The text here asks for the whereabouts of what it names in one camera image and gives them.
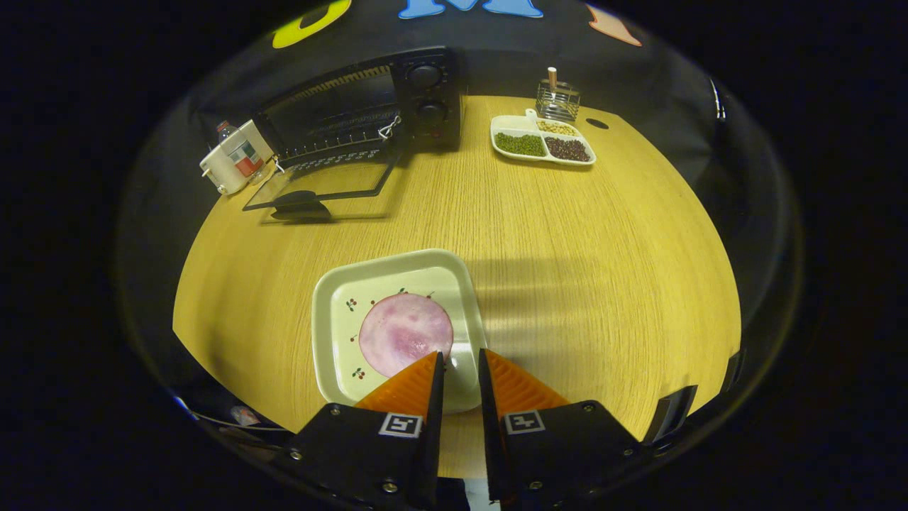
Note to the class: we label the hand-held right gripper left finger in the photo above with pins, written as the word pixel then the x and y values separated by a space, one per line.
pixel 429 454

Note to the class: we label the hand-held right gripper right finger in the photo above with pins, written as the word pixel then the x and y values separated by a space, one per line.
pixel 493 454

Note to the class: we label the pink ham slice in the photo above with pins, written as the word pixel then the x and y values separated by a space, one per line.
pixel 404 330

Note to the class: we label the black electric oven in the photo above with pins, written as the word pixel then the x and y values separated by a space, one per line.
pixel 425 106

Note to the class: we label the white divided dish with beans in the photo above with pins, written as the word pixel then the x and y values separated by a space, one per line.
pixel 521 144

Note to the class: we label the clear bottle with red label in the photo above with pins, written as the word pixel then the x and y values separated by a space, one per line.
pixel 246 160

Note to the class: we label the white toaster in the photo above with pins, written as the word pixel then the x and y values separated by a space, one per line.
pixel 220 174

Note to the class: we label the cream square plate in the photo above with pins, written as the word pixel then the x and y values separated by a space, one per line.
pixel 337 333

